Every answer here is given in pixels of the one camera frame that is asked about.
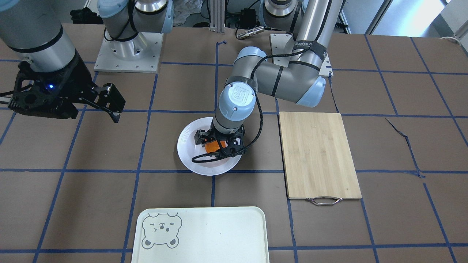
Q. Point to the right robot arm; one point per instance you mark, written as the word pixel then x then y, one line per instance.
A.
pixel 35 34

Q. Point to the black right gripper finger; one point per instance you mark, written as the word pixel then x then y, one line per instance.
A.
pixel 106 98

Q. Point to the white round plate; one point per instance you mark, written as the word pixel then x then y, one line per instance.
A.
pixel 187 149

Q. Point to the orange fruit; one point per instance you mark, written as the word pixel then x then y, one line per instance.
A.
pixel 214 146

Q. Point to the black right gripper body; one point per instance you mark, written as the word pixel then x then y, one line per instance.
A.
pixel 77 81

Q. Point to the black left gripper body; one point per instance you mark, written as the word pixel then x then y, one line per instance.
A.
pixel 200 136

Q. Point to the bamboo cutting board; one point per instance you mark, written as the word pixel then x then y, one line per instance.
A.
pixel 317 159

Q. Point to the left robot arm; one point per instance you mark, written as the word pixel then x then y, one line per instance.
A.
pixel 292 76

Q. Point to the cream bear tray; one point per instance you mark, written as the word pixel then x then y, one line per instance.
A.
pixel 201 235

